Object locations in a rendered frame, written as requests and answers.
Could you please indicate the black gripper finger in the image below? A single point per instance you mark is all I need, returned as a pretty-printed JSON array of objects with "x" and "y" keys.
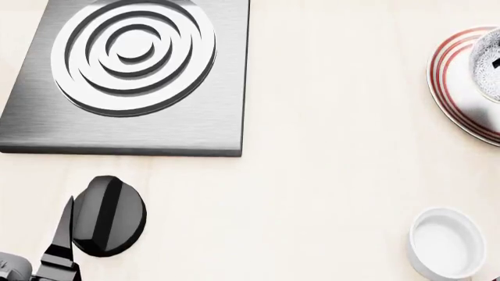
[{"x": 62, "y": 248}]

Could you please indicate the brushed steel stove burner plate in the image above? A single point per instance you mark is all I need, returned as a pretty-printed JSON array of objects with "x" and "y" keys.
[{"x": 203, "y": 117}]

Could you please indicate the white ramekin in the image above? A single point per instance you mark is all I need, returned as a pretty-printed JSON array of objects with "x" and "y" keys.
[{"x": 445, "y": 246}]

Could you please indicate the white plate with red stripes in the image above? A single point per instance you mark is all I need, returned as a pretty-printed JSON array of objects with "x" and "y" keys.
[{"x": 453, "y": 87}]

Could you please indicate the black round stove knob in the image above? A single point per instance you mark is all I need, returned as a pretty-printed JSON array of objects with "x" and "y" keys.
[{"x": 113, "y": 216}]

